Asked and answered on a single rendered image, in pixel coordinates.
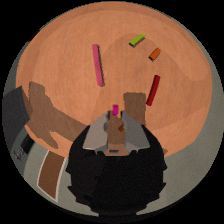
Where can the magenta rod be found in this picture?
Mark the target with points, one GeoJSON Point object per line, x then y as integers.
{"type": "Point", "coordinates": [115, 109]}

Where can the orange rod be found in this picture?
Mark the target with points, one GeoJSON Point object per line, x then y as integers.
{"type": "Point", "coordinates": [154, 53]}
{"type": "Point", "coordinates": [120, 128]}

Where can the pink rod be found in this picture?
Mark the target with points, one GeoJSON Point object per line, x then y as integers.
{"type": "Point", "coordinates": [97, 64]}

